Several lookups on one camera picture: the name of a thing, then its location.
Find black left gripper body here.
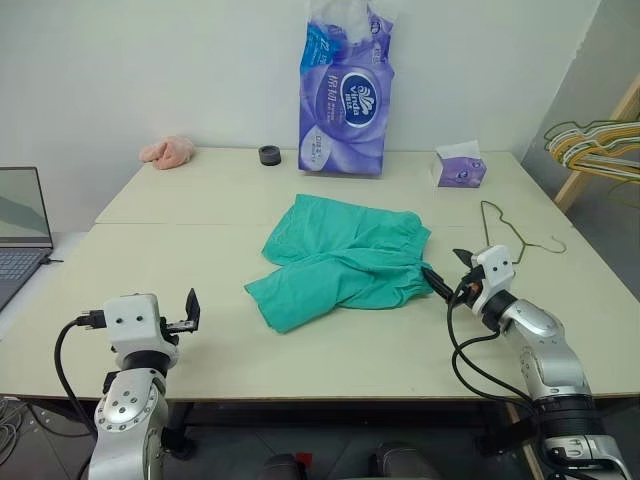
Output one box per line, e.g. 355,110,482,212
159,316,198,348

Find small purple tissue box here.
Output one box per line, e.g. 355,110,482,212
431,140,489,190

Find wooden table leg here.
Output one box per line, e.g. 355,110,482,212
503,399,547,480

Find dark rounded shape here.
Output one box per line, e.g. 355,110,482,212
368,441,442,480

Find grey floor cables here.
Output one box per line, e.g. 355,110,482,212
0,393,31,454

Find grey laptop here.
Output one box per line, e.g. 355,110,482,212
0,166,56,314

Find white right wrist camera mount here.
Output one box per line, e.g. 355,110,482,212
469,244,517,315

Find pink cloth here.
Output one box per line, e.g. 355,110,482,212
138,135,197,172

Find green shorts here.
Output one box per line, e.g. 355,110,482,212
243,193,434,336

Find black table frame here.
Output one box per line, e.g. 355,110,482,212
167,398,544,462

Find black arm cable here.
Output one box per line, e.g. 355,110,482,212
53,308,107,437
446,294,547,407

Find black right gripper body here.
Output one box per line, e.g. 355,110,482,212
448,264,489,313

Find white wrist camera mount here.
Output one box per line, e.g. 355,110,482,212
469,244,517,315
101,293,170,357

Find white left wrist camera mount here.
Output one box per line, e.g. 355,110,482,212
101,293,170,357

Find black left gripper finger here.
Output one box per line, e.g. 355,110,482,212
184,287,203,334

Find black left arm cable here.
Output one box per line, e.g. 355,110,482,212
53,308,107,437

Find black round cap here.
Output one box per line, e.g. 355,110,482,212
257,144,283,168

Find purple tissue roll pack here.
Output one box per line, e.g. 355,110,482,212
296,0,399,178

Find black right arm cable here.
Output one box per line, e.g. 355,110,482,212
446,294,547,407

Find wooden hanger rack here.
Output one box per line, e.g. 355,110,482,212
553,73,640,217

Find olive wire hanger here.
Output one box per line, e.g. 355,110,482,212
480,200,569,264

